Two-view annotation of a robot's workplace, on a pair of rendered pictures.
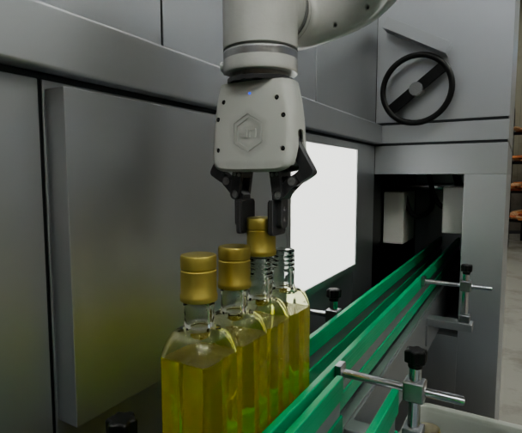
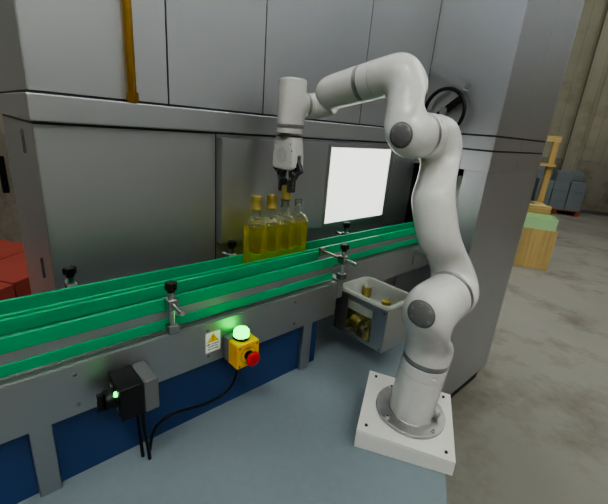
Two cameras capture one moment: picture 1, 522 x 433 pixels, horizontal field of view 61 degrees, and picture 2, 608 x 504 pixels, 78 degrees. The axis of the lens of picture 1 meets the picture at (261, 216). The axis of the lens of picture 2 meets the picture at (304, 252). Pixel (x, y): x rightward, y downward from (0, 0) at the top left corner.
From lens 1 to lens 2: 0.76 m
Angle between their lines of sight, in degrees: 20
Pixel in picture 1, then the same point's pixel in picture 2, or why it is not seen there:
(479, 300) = not seen: hidden behind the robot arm
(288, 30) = (296, 120)
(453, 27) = (475, 71)
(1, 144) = (204, 155)
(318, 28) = (318, 113)
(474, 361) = not seen: hidden behind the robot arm
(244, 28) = (281, 119)
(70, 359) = (220, 223)
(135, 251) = (244, 192)
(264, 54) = (286, 129)
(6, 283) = (203, 197)
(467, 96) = (474, 119)
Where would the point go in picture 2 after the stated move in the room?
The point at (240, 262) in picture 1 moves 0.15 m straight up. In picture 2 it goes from (272, 200) to (275, 150)
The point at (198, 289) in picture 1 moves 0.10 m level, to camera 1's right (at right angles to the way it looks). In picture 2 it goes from (254, 206) to (285, 210)
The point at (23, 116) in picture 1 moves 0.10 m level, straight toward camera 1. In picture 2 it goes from (210, 146) to (208, 148)
